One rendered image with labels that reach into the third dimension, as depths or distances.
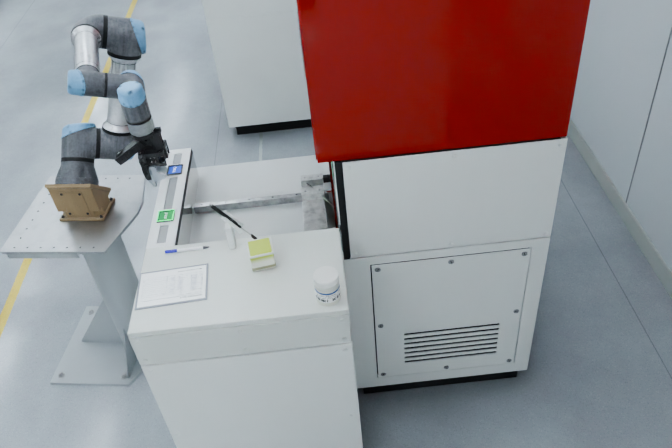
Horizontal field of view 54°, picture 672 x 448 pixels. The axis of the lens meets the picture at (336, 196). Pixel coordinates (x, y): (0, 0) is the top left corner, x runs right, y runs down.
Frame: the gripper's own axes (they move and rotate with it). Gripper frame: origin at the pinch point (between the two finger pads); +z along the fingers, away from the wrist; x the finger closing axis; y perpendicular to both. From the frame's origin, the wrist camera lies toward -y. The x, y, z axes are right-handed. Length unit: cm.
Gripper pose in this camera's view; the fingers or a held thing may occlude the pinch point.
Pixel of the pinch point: (152, 182)
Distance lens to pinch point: 219.9
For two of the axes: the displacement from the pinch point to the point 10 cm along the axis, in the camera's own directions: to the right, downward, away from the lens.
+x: -0.7, -6.3, 7.7
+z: 0.8, 7.7, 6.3
